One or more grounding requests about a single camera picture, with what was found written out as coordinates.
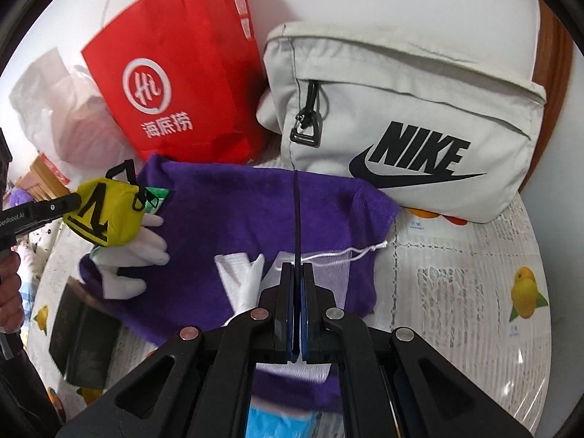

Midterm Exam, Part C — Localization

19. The brown wooden door frame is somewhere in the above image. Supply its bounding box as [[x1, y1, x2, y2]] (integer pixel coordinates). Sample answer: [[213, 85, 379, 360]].
[[525, 0, 573, 192]]

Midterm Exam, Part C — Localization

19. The red paper bag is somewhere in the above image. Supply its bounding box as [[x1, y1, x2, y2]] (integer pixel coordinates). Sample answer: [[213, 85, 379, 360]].
[[81, 0, 268, 166]]

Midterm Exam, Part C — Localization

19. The green packet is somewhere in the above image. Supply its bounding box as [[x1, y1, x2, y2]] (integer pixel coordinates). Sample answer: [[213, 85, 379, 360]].
[[137, 186, 170, 215]]

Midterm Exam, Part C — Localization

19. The grey fabric waist bag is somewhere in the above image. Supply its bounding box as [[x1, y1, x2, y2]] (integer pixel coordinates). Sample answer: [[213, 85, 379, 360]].
[[255, 22, 547, 224]]

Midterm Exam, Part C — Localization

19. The white glove with mint cuff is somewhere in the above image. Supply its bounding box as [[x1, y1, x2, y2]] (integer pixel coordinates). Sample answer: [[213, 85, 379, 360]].
[[91, 214, 172, 299]]

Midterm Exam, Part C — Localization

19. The purple towel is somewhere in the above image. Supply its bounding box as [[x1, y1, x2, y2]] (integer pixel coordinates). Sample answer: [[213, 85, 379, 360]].
[[78, 154, 401, 414]]

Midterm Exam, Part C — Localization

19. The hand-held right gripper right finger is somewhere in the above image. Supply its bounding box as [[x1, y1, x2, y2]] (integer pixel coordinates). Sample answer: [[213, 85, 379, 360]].
[[300, 265, 543, 438]]

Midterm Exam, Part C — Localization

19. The person's left hand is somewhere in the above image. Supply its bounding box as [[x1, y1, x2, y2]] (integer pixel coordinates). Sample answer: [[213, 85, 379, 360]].
[[0, 251, 23, 335]]

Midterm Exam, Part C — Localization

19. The white plastic shopping bag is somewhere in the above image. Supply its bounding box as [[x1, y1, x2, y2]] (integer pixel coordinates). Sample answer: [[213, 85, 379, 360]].
[[9, 48, 138, 178]]

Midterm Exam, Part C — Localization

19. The dark tea tin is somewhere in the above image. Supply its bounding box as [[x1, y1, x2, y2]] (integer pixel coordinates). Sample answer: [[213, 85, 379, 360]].
[[48, 276, 122, 388]]

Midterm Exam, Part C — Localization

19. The blue tissue pack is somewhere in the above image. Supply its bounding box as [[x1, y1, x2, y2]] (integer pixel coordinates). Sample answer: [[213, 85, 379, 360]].
[[249, 399, 320, 438]]

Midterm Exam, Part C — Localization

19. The yellow pouch with black print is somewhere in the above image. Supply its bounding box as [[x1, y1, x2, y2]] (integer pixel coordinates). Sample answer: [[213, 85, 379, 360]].
[[61, 160, 162, 247]]

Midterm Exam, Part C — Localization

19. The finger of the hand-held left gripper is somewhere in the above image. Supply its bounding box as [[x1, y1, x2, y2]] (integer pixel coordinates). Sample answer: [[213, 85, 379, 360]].
[[27, 193, 84, 226]]

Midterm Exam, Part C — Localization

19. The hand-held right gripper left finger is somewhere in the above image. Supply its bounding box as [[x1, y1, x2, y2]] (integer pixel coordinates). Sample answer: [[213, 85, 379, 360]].
[[55, 262, 300, 438]]

